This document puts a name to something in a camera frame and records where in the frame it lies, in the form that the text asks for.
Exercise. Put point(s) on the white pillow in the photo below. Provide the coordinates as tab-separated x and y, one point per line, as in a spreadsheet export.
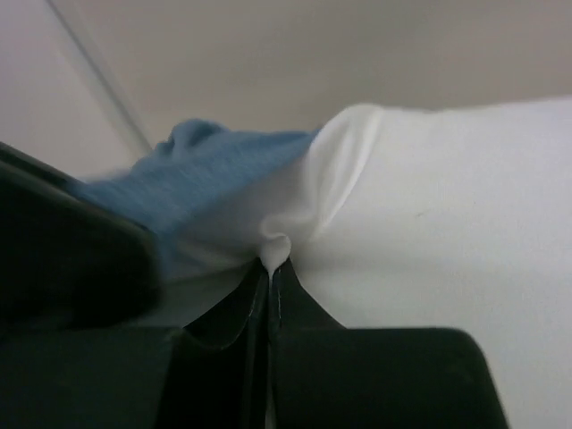
453	222

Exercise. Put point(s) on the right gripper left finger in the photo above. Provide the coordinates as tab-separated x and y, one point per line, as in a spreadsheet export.
209	374

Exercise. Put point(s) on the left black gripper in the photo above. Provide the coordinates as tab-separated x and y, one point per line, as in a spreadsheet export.
65	263

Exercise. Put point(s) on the blue pillowcase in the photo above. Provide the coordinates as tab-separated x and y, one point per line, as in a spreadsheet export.
197	167

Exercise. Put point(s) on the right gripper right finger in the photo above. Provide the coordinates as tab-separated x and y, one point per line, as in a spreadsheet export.
325	375

